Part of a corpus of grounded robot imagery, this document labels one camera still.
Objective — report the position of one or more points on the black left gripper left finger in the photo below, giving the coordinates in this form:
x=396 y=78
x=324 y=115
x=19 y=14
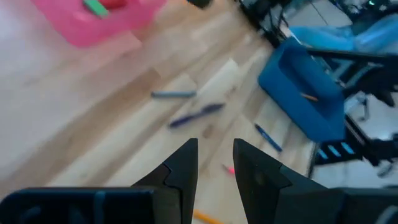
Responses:
x=183 y=180

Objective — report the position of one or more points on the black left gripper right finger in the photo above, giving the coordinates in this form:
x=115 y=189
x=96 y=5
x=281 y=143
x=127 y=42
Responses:
x=258 y=186

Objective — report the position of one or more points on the orange pencil with eraser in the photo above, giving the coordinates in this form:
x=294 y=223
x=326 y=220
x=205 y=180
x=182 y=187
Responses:
x=206 y=218
x=309 y=97

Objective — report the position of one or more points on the purple pen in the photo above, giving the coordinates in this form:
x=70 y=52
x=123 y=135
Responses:
x=196 y=115

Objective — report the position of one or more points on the grey crayon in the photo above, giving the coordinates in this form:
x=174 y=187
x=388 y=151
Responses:
x=173 y=94

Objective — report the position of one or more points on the red eraser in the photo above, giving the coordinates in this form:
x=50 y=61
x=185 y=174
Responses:
x=113 y=3

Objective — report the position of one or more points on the green eraser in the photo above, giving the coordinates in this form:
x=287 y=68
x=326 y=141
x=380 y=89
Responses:
x=95 y=7

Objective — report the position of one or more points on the pink pencil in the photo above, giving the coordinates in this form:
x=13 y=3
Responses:
x=229 y=170

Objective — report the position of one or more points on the blue pen white lettering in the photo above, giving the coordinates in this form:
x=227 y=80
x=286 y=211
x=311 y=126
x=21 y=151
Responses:
x=268 y=137

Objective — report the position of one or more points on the dark blue plastic bin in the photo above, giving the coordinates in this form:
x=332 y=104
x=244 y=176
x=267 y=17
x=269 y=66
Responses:
x=304 y=118

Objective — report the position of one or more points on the pink translucent plastic bin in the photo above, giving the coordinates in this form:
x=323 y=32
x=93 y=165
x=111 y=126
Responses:
x=93 y=28

